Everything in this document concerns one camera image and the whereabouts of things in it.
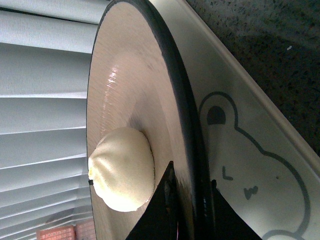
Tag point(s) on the orange patterned box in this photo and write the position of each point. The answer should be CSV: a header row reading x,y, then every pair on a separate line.
x,y
84,230

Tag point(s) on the grey curtain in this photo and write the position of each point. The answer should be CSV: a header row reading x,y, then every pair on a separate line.
x,y
45,55

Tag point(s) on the white rectangular tray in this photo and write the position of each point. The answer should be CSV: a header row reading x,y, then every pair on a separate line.
x,y
263,168

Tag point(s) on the beige plate with black rim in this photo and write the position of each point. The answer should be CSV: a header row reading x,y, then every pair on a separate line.
x,y
137,79

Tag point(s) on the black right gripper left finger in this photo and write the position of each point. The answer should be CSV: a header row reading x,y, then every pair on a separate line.
x,y
160,221

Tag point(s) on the white steamed bun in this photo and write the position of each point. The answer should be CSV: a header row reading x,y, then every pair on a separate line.
x,y
122,169

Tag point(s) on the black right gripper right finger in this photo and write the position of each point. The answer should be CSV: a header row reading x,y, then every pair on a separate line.
x,y
228,224

